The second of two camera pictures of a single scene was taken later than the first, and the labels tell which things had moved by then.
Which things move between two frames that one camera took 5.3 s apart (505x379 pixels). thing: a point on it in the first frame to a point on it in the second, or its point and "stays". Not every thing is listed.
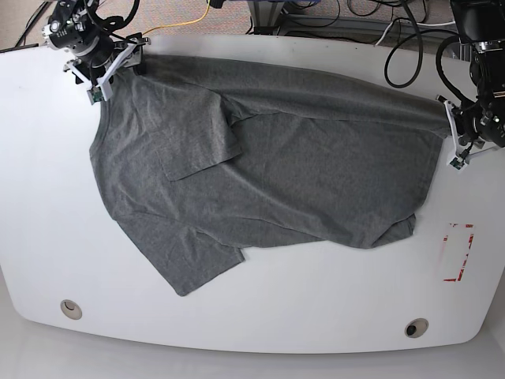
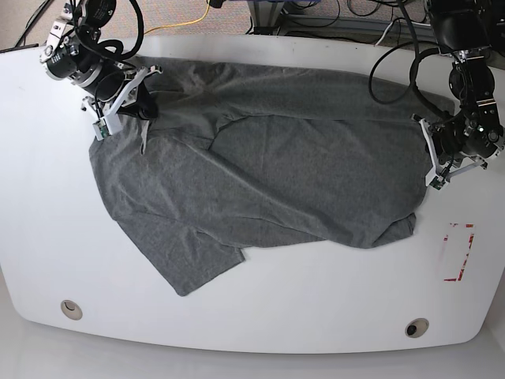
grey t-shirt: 203,157 stays
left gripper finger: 140,69 to 140,101
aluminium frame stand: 267,17 stays
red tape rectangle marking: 471,240 stays
